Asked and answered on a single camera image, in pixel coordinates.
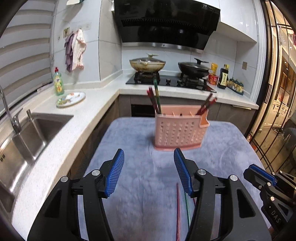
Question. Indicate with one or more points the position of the black range hood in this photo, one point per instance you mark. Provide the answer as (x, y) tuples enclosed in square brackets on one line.
[(167, 24)]

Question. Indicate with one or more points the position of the bright red chopstick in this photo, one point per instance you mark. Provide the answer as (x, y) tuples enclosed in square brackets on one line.
[(153, 100)]

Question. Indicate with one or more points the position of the glass sliding door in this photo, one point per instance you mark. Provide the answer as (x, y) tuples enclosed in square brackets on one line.
[(273, 133)]

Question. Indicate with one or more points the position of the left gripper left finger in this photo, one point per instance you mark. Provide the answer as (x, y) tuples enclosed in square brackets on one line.
[(111, 171)]

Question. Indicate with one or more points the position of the beige wok with lid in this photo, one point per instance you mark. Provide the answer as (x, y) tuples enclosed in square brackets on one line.
[(147, 64)]

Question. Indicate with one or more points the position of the built-in black oven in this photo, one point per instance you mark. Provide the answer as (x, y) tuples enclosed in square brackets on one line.
[(143, 111)]

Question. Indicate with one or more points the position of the stainless steel sink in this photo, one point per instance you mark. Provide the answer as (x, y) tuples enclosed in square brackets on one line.
[(20, 152)]

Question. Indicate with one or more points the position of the green chopstick on cloth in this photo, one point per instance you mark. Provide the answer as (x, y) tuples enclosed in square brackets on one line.
[(187, 210)]

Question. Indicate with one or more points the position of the grey-blue fleece table cloth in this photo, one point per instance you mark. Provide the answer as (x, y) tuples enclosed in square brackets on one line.
[(144, 203)]

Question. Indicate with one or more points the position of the spice jar rack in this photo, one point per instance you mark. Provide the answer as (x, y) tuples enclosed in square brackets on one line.
[(236, 86)]

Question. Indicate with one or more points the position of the black wok with lid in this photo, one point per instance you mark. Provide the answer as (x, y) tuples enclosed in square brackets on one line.
[(194, 70)]

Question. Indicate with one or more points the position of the dark red chopstick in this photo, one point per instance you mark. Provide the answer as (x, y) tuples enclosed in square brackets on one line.
[(206, 105)]

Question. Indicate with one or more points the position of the green dish soap bottle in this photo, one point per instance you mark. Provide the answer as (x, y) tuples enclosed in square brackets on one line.
[(58, 83)]

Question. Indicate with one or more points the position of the dark soy sauce bottle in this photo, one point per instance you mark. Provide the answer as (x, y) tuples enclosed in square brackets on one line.
[(223, 77)]

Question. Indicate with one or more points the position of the window roller blind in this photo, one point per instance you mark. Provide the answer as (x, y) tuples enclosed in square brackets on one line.
[(25, 50)]

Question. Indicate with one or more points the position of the pink hanging towel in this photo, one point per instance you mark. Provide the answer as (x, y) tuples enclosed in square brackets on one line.
[(78, 48)]

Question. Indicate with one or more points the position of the pink perforated utensil holder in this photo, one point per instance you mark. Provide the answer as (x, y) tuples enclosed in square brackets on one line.
[(179, 126)]

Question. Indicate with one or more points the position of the chrome sink faucet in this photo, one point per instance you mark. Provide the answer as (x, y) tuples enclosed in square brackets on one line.
[(15, 123)]

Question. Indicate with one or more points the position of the purple hanging cloth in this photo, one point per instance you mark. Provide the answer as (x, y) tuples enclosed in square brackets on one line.
[(69, 52)]

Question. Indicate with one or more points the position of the red chopstick on cloth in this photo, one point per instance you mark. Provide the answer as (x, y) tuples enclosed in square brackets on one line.
[(178, 222)]

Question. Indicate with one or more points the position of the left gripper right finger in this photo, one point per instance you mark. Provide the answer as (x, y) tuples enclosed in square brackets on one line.
[(187, 171)]

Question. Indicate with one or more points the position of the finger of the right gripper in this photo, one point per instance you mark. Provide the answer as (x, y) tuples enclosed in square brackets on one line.
[(258, 177)]

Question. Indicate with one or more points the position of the black gas hob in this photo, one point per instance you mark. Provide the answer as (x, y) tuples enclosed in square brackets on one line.
[(182, 81)]

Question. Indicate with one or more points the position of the patterned round plate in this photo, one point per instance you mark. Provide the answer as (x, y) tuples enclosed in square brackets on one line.
[(70, 99)]

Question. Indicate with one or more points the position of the green chopstick gold band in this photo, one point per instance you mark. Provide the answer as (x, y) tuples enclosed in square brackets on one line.
[(157, 96)]

